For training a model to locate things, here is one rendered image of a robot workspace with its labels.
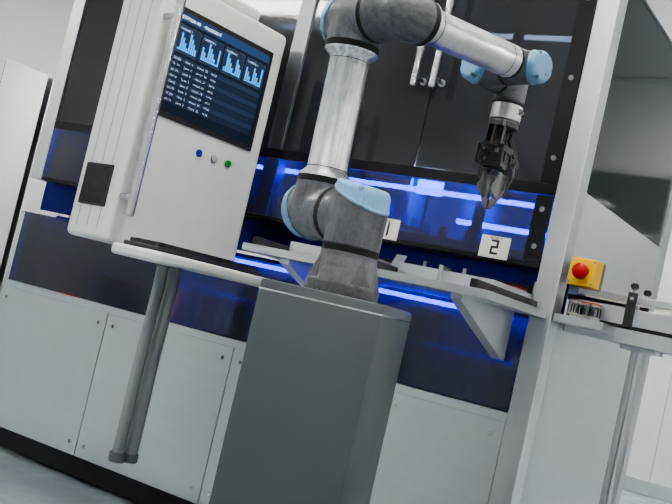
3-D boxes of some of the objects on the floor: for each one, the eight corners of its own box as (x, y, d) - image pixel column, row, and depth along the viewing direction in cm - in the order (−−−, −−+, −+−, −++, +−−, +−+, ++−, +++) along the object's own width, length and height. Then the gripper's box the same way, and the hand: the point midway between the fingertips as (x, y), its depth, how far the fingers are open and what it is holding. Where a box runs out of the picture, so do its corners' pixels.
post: (467, 641, 253) (633, -126, 265) (488, 649, 250) (656, -127, 262) (457, 645, 248) (627, -138, 260) (478, 654, 244) (650, -140, 257)
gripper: (479, 115, 235) (459, 200, 233) (514, 119, 230) (494, 206, 229) (492, 125, 242) (473, 208, 241) (526, 129, 237) (507, 213, 236)
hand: (489, 204), depth 237 cm, fingers closed
